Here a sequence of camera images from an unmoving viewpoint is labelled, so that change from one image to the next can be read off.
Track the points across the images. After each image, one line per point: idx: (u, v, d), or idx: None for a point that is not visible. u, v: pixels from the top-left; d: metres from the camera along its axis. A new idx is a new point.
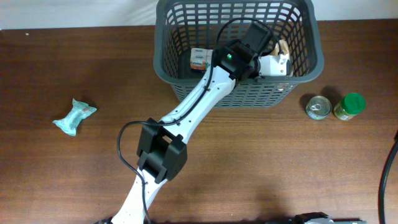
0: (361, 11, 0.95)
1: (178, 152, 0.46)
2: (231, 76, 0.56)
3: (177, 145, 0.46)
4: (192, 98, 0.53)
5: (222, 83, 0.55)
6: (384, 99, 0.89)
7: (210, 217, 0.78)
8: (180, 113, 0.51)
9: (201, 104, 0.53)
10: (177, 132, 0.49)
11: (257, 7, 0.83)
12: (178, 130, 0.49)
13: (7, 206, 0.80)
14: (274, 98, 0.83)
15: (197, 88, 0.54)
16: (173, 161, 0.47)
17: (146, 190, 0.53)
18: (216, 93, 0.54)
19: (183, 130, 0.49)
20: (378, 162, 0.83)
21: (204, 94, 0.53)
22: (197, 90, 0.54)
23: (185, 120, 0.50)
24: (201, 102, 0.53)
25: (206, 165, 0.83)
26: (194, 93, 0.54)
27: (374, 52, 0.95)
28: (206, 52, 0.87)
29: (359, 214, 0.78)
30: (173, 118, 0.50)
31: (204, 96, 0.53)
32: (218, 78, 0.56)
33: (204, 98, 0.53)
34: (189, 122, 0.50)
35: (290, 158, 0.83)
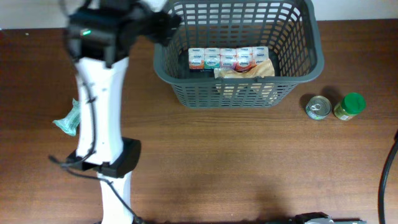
0: (360, 12, 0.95)
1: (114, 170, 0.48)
2: (106, 63, 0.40)
3: (110, 172, 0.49)
4: (87, 122, 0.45)
5: (102, 81, 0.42)
6: (383, 99, 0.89)
7: (209, 217, 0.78)
8: (89, 139, 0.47)
9: (99, 122, 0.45)
10: (101, 159, 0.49)
11: (257, 6, 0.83)
12: (99, 156, 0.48)
13: (7, 206, 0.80)
14: (274, 98, 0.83)
15: (84, 104, 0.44)
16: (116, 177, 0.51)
17: (116, 186, 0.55)
18: (105, 94, 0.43)
19: (104, 157, 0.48)
20: (378, 161, 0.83)
21: (95, 107, 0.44)
22: (86, 108, 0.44)
23: (98, 144, 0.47)
24: (99, 119, 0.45)
25: (206, 165, 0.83)
26: (85, 112, 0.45)
27: (373, 51, 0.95)
28: (203, 51, 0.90)
29: (359, 214, 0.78)
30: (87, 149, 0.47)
31: (97, 111, 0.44)
32: (95, 78, 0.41)
33: (94, 113, 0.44)
34: (102, 144, 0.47)
35: (289, 158, 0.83)
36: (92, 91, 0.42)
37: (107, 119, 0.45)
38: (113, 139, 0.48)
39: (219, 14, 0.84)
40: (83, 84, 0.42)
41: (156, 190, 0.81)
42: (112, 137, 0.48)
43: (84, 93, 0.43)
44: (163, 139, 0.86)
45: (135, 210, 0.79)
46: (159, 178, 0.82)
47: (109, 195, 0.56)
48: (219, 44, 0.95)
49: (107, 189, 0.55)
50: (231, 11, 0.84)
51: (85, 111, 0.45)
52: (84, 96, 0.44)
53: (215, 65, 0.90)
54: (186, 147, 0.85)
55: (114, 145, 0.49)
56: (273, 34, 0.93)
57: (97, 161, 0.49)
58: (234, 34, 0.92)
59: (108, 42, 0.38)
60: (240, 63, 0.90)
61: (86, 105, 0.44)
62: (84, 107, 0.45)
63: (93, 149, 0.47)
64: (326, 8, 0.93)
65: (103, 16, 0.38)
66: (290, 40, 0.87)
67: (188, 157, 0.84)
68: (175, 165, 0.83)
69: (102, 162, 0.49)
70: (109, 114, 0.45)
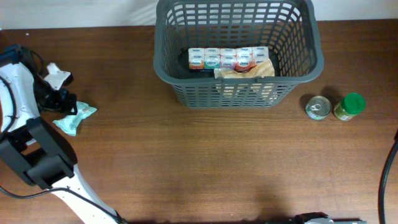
0: (360, 12, 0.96)
1: (41, 125, 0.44)
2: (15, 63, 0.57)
3: (35, 124, 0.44)
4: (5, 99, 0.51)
5: (13, 71, 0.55)
6: (383, 99, 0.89)
7: (209, 216, 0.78)
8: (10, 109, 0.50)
9: (17, 94, 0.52)
10: (23, 120, 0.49)
11: (257, 6, 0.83)
12: (23, 117, 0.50)
13: (5, 206, 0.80)
14: (274, 98, 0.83)
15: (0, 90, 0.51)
16: (50, 140, 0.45)
17: (74, 188, 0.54)
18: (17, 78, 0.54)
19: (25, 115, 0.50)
20: (379, 161, 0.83)
21: (14, 88, 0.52)
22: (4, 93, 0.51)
23: (20, 109, 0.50)
24: (17, 94, 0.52)
25: (206, 165, 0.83)
26: (4, 95, 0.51)
27: (374, 51, 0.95)
28: (203, 51, 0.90)
29: (359, 214, 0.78)
30: (8, 119, 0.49)
31: (15, 90, 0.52)
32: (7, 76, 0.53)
33: (13, 92, 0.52)
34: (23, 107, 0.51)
35: (290, 158, 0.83)
36: (8, 79, 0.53)
37: (23, 93, 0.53)
38: (32, 106, 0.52)
39: (219, 14, 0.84)
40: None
41: (155, 189, 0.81)
42: (32, 105, 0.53)
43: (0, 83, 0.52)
44: (163, 139, 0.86)
45: (135, 210, 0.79)
46: (158, 178, 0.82)
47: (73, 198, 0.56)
48: (219, 44, 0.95)
49: (68, 195, 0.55)
50: (231, 11, 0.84)
51: (2, 93, 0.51)
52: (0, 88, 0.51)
53: (215, 65, 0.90)
54: (186, 147, 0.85)
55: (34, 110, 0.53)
56: (273, 34, 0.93)
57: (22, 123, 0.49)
58: (234, 34, 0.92)
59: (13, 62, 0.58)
60: (240, 63, 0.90)
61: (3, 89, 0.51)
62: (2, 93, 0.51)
63: (16, 112, 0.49)
64: (326, 8, 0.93)
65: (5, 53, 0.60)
66: (290, 40, 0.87)
67: (187, 156, 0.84)
68: (174, 165, 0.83)
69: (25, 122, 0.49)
70: (27, 91, 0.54)
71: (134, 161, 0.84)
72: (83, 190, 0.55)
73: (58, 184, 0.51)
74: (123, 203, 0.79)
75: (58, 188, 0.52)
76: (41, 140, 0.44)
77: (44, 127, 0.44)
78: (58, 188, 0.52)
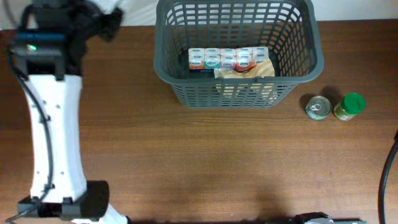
0: (360, 12, 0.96)
1: (78, 211, 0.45)
2: None
3: (69, 210, 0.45)
4: (44, 153, 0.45)
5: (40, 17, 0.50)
6: (384, 99, 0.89)
7: (209, 216, 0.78)
8: (44, 173, 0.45)
9: (56, 147, 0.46)
10: (60, 196, 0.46)
11: (257, 6, 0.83)
12: (60, 190, 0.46)
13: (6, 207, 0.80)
14: (275, 98, 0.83)
15: (56, 96, 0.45)
16: (83, 218, 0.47)
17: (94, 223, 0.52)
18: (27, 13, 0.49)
19: (63, 188, 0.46)
20: (379, 162, 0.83)
21: (37, 95, 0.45)
22: (54, 114, 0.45)
23: (56, 174, 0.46)
24: (53, 144, 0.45)
25: (206, 165, 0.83)
26: (50, 98, 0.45)
27: (374, 51, 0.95)
28: (203, 51, 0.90)
29: (359, 214, 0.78)
30: (43, 184, 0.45)
31: (36, 91, 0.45)
32: (71, 83, 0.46)
33: (67, 114, 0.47)
34: (61, 174, 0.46)
35: (289, 158, 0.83)
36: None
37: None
38: (73, 164, 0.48)
39: (219, 14, 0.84)
40: (57, 104, 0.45)
41: (156, 190, 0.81)
42: (71, 179, 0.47)
43: (61, 101, 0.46)
44: (163, 139, 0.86)
45: (135, 211, 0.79)
46: (159, 178, 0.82)
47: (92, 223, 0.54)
48: (219, 44, 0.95)
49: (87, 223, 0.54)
50: (231, 11, 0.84)
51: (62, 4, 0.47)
52: (48, 81, 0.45)
53: (215, 65, 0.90)
54: (186, 147, 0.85)
55: (78, 186, 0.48)
56: (273, 34, 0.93)
57: (56, 200, 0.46)
58: (234, 34, 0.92)
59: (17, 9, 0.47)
60: (240, 63, 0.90)
61: (54, 93, 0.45)
62: (45, 86, 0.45)
63: (50, 182, 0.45)
64: (326, 8, 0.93)
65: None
66: (291, 39, 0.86)
67: (188, 156, 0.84)
68: (175, 165, 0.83)
69: (63, 198, 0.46)
70: (67, 145, 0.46)
71: (134, 161, 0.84)
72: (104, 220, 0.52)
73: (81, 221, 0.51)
74: (123, 203, 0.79)
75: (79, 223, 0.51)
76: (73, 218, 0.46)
77: (78, 214, 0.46)
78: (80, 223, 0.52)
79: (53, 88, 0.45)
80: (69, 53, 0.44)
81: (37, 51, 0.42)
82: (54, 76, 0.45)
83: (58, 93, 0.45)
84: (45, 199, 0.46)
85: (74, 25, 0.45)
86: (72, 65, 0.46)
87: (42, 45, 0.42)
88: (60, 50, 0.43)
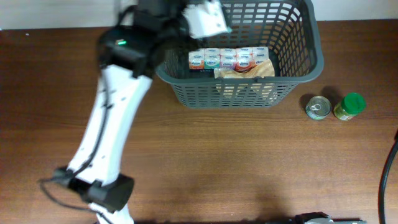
0: (360, 12, 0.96)
1: (101, 196, 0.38)
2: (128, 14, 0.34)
3: (97, 196, 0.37)
4: (94, 130, 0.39)
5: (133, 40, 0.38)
6: (384, 99, 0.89)
7: (209, 216, 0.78)
8: (88, 152, 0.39)
9: (107, 134, 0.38)
10: (93, 177, 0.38)
11: (257, 6, 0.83)
12: (94, 172, 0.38)
13: (6, 207, 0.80)
14: (275, 98, 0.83)
15: (126, 88, 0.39)
16: (104, 207, 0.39)
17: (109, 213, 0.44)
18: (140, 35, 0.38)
19: (99, 173, 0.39)
20: (379, 162, 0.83)
21: (109, 82, 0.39)
22: (118, 104, 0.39)
23: (97, 158, 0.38)
24: (109, 127, 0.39)
25: (206, 165, 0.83)
26: (121, 86, 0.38)
27: (374, 51, 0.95)
28: (203, 51, 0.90)
29: (359, 214, 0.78)
30: (83, 161, 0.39)
31: (110, 78, 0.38)
32: (143, 81, 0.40)
33: (132, 105, 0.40)
34: (102, 158, 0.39)
35: (289, 158, 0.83)
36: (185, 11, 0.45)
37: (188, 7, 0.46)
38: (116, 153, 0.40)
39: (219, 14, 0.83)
40: (124, 96, 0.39)
41: (156, 190, 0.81)
42: (109, 167, 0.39)
43: (129, 92, 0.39)
44: (163, 139, 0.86)
45: (135, 211, 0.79)
46: (159, 178, 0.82)
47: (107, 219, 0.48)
48: (219, 45, 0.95)
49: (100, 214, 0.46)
50: (231, 11, 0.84)
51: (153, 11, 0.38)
52: (122, 73, 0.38)
53: (215, 65, 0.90)
54: (186, 147, 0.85)
55: (112, 174, 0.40)
56: (273, 34, 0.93)
57: (89, 178, 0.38)
58: (234, 34, 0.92)
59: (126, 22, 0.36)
60: (240, 63, 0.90)
61: (125, 84, 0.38)
62: (120, 75, 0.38)
63: (89, 162, 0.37)
64: (326, 9, 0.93)
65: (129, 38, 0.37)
66: (291, 39, 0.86)
67: (188, 156, 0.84)
68: (175, 165, 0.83)
69: (94, 180, 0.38)
70: (117, 136, 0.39)
71: (135, 161, 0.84)
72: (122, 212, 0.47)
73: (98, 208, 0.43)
74: None
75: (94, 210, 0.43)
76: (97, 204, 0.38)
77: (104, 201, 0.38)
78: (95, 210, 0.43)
79: (125, 79, 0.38)
80: (152, 61, 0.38)
81: (124, 49, 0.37)
82: (130, 72, 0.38)
83: (127, 83, 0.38)
84: (78, 175, 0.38)
85: (160, 23, 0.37)
86: (150, 70, 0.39)
87: (134, 44, 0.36)
88: (140, 55, 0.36)
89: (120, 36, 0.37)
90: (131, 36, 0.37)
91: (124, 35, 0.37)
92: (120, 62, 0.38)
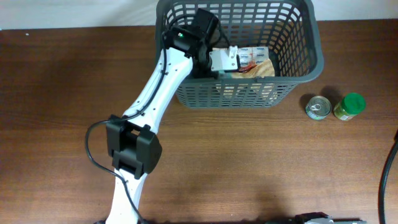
0: (360, 12, 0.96)
1: (148, 141, 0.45)
2: (186, 55, 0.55)
3: (147, 135, 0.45)
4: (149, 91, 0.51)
5: (178, 62, 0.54)
6: (384, 99, 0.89)
7: (209, 216, 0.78)
8: (143, 103, 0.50)
9: (160, 93, 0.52)
10: (143, 122, 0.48)
11: (257, 6, 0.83)
12: (144, 120, 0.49)
13: (5, 207, 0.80)
14: (275, 98, 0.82)
15: (179, 63, 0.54)
16: (145, 152, 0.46)
17: (130, 186, 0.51)
18: (175, 73, 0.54)
19: (148, 121, 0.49)
20: (379, 162, 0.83)
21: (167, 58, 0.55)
22: (171, 74, 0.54)
23: (150, 109, 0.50)
24: (161, 88, 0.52)
25: (206, 165, 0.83)
26: (176, 61, 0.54)
27: (375, 51, 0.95)
28: None
29: (359, 214, 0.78)
30: (137, 109, 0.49)
31: (169, 55, 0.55)
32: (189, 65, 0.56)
33: (176, 79, 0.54)
34: (153, 110, 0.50)
35: (289, 158, 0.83)
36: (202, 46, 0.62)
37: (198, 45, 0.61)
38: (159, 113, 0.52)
39: (219, 14, 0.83)
40: (177, 68, 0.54)
41: (157, 190, 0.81)
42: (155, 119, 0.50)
43: (180, 66, 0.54)
44: (164, 139, 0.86)
45: None
46: (159, 178, 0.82)
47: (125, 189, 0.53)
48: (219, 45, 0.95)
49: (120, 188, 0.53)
50: (231, 11, 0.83)
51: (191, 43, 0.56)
52: (178, 54, 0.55)
53: None
54: (186, 147, 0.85)
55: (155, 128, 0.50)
56: (273, 34, 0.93)
57: (139, 123, 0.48)
58: (234, 34, 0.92)
59: (185, 50, 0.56)
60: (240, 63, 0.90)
61: (178, 61, 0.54)
62: (175, 55, 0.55)
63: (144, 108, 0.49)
64: (327, 8, 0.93)
65: (181, 41, 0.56)
66: (291, 39, 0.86)
67: (188, 156, 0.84)
68: (175, 165, 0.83)
69: (144, 125, 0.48)
70: (166, 97, 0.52)
71: None
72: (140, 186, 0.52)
73: (124, 173, 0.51)
74: None
75: (119, 176, 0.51)
76: (139, 149, 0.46)
77: (148, 145, 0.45)
78: (119, 176, 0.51)
79: (179, 57, 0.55)
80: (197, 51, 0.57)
81: (182, 39, 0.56)
82: (183, 53, 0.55)
83: (180, 60, 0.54)
84: (131, 120, 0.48)
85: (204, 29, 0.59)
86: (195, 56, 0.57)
87: (189, 38, 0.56)
88: (191, 45, 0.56)
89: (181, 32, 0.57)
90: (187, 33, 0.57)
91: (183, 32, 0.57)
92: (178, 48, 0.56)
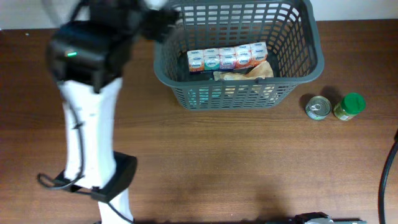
0: (360, 12, 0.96)
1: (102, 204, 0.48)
2: (96, 89, 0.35)
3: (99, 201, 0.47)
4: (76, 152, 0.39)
5: (91, 104, 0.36)
6: (384, 99, 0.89)
7: (209, 216, 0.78)
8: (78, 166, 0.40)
9: (89, 150, 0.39)
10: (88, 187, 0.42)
11: (256, 7, 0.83)
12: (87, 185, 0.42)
13: (5, 207, 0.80)
14: (275, 99, 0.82)
15: (90, 103, 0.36)
16: None
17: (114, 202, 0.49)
18: (94, 118, 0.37)
19: (94, 180, 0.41)
20: (379, 162, 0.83)
21: (72, 100, 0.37)
22: (89, 122, 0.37)
23: (87, 170, 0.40)
24: (87, 143, 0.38)
25: (206, 165, 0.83)
26: (84, 103, 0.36)
27: (375, 51, 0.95)
28: (202, 52, 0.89)
29: (359, 214, 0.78)
30: (76, 173, 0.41)
31: (72, 95, 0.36)
32: (109, 91, 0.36)
33: (104, 118, 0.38)
34: (92, 170, 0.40)
35: (289, 158, 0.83)
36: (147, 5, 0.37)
37: None
38: (105, 163, 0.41)
39: (218, 15, 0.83)
40: (92, 112, 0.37)
41: (156, 190, 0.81)
42: (101, 177, 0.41)
43: (94, 108, 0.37)
44: (163, 139, 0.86)
45: (135, 211, 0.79)
46: (159, 178, 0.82)
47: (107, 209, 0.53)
48: (219, 45, 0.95)
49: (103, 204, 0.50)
50: (230, 12, 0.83)
51: (99, 51, 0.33)
52: (83, 89, 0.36)
53: (215, 65, 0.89)
54: (186, 147, 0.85)
55: (109, 177, 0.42)
56: (273, 34, 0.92)
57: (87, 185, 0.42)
58: (233, 35, 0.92)
59: (94, 63, 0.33)
60: (240, 61, 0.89)
61: (87, 98, 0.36)
62: (80, 94, 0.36)
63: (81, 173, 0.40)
64: (327, 8, 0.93)
65: (84, 50, 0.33)
66: (290, 39, 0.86)
67: (188, 156, 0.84)
68: (175, 165, 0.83)
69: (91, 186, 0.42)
70: (99, 153, 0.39)
71: None
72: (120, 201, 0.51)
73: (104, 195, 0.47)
74: None
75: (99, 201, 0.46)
76: None
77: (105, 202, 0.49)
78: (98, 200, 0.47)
79: (86, 94, 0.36)
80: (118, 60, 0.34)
81: (81, 53, 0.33)
82: (91, 86, 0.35)
83: (91, 99, 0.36)
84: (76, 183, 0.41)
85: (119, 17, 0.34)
86: (112, 73, 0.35)
87: (93, 43, 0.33)
88: (100, 57, 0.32)
89: (71, 43, 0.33)
90: (81, 43, 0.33)
91: (73, 41, 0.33)
92: (79, 75, 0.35)
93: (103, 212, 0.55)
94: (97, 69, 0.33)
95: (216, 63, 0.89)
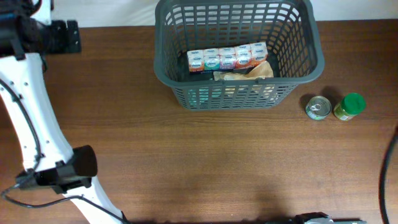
0: (360, 12, 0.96)
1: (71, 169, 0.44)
2: (18, 58, 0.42)
3: (65, 169, 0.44)
4: (25, 130, 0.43)
5: (23, 74, 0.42)
6: (384, 99, 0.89)
7: (209, 216, 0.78)
8: (30, 145, 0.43)
9: (34, 121, 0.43)
10: (52, 162, 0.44)
11: (256, 7, 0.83)
12: (50, 159, 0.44)
13: (5, 207, 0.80)
14: (275, 99, 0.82)
15: (20, 73, 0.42)
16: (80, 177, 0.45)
17: (89, 196, 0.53)
18: (28, 89, 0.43)
19: (53, 156, 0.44)
20: (379, 162, 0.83)
21: (5, 76, 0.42)
22: (25, 91, 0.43)
23: (42, 144, 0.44)
24: (30, 116, 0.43)
25: (206, 165, 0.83)
26: (17, 76, 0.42)
27: (374, 51, 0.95)
28: (202, 52, 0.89)
29: (359, 214, 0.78)
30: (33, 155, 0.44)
31: (4, 72, 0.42)
32: (32, 59, 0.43)
33: (38, 88, 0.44)
34: (46, 143, 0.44)
35: (289, 158, 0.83)
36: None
37: None
38: (55, 134, 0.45)
39: (218, 15, 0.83)
40: (25, 81, 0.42)
41: (156, 190, 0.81)
42: (57, 149, 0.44)
43: (28, 77, 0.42)
44: (163, 139, 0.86)
45: (135, 211, 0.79)
46: (159, 178, 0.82)
47: (88, 206, 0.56)
48: (219, 45, 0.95)
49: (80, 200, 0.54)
50: (230, 12, 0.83)
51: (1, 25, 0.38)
52: (11, 63, 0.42)
53: (215, 65, 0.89)
54: (186, 147, 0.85)
55: (65, 151, 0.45)
56: (272, 34, 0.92)
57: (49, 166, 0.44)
58: (233, 35, 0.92)
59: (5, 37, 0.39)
60: (240, 61, 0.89)
61: (17, 71, 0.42)
62: (9, 68, 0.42)
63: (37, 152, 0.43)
64: (327, 9, 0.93)
65: None
66: (291, 39, 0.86)
67: (188, 156, 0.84)
68: (174, 165, 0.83)
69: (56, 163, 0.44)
70: (44, 121, 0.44)
71: (135, 162, 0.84)
72: (97, 198, 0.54)
73: (73, 191, 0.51)
74: (124, 204, 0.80)
75: (72, 195, 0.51)
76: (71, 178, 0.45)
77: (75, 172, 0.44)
78: (73, 196, 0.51)
79: (16, 66, 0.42)
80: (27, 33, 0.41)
81: None
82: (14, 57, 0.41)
83: (17, 70, 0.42)
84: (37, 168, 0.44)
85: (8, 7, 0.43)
86: (29, 43, 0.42)
87: None
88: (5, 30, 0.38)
89: None
90: None
91: None
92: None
93: (87, 211, 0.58)
94: (13, 37, 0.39)
95: (216, 63, 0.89)
